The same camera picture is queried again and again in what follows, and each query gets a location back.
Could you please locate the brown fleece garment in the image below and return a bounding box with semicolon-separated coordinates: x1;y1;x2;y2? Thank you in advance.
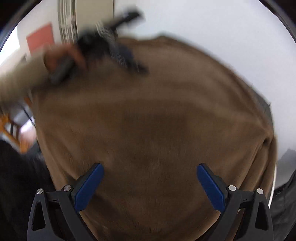
32;37;277;240

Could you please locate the cream knit sleeve forearm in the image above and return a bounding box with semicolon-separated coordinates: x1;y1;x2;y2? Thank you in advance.
1;53;49;113

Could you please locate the person's left hand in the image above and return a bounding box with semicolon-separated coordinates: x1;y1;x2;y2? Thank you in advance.
44;44;87;72

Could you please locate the black garment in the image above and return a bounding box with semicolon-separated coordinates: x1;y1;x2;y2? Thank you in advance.
270;171;296;240

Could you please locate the wooden chair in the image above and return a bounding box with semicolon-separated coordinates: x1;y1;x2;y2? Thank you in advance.
1;97;37;154

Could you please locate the dark grey patterned mat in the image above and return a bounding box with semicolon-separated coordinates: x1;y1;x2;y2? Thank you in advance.
251;88;274;128

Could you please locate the red foam wall mat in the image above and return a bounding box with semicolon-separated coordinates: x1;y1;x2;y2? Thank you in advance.
26;23;55;54

